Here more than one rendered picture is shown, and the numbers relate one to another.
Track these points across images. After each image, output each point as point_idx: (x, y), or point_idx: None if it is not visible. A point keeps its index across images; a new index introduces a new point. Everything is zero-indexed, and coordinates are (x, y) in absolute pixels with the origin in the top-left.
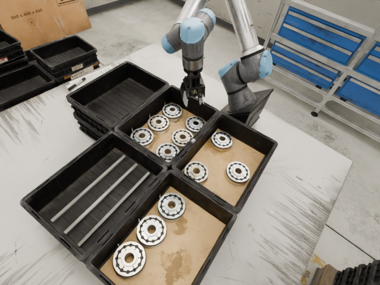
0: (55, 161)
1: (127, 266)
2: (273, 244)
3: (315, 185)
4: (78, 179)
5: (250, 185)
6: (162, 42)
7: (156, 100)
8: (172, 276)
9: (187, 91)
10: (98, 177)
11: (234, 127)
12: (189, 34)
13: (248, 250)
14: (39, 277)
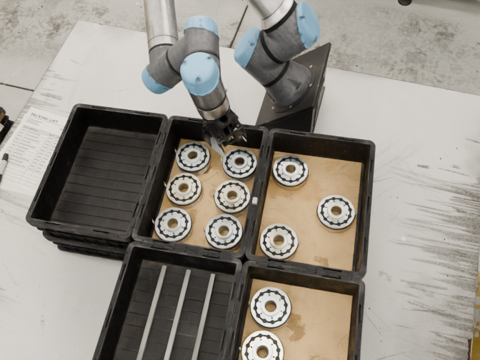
0: (57, 318)
1: None
2: (423, 284)
3: (449, 166)
4: (122, 333)
5: (361, 226)
6: (146, 84)
7: (163, 156)
8: None
9: (221, 145)
10: (148, 317)
11: (300, 143)
12: (201, 86)
13: (393, 308)
14: None
